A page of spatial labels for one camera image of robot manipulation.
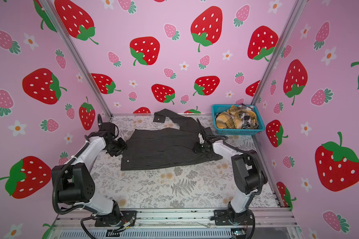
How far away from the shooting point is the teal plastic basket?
1.03 m

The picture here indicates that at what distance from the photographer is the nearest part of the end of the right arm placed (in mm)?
703

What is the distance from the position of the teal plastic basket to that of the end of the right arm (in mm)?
240
